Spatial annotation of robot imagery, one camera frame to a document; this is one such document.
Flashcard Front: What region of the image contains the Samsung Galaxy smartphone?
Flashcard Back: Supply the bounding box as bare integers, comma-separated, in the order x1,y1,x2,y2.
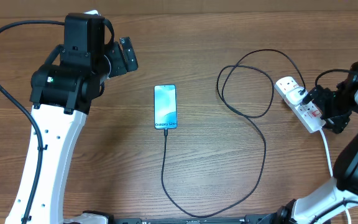
154,85,178,129

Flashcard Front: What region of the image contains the black USB charging cable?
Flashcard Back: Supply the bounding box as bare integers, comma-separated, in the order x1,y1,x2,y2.
160,49,307,218

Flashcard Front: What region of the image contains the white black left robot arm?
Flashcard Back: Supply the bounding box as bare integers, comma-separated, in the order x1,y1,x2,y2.
6,10,138,223

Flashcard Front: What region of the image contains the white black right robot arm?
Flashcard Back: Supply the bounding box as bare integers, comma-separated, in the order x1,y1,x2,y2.
262,62,358,223

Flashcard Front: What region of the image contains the white charger plug adapter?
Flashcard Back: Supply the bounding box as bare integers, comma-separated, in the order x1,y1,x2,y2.
285,87,307,106

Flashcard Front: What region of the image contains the white power strip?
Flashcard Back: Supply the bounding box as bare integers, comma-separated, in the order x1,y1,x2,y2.
275,77,326,133

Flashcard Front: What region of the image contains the white power strip cord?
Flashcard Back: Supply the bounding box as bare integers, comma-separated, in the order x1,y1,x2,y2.
318,128,352,224

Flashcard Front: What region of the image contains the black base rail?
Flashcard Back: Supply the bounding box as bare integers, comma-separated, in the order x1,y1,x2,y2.
108,213,275,224

